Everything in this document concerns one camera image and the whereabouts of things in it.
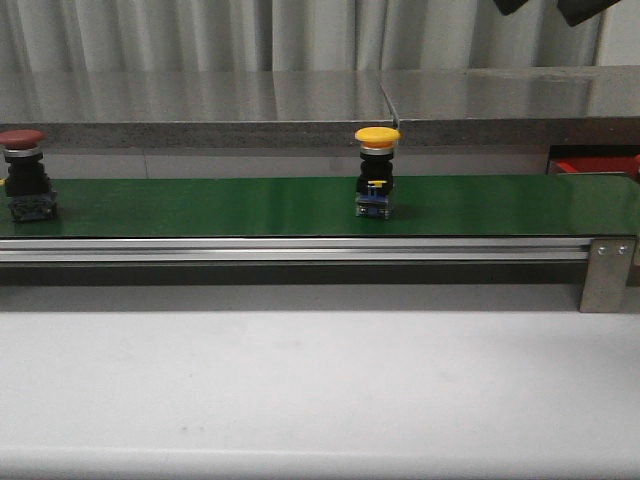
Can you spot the red plastic bin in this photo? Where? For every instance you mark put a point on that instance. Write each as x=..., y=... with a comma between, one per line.
x=614, y=165

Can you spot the right grey stone shelf slab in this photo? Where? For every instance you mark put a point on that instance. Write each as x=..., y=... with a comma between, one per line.
x=516, y=107

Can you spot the grey stone shelf slab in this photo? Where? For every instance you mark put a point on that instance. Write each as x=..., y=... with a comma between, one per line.
x=516, y=107
x=194, y=109

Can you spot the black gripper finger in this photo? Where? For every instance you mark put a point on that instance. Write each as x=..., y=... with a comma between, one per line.
x=508, y=7
x=576, y=12

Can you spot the aluminium conveyor side rail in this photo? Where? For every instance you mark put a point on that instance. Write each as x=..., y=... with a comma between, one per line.
x=292, y=249

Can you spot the steel conveyor support bracket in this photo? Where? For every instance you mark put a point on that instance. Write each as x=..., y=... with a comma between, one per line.
x=609, y=263

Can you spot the left grey stone shelf slab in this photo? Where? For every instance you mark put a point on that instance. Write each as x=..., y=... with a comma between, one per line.
x=194, y=109

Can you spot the grey pleated curtain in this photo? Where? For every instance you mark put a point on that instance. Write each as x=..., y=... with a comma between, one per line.
x=224, y=36

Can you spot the red button with yellow clip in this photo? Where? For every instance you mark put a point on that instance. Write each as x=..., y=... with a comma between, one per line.
x=27, y=186

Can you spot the green conveyor belt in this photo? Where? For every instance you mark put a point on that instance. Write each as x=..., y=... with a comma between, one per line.
x=458, y=205

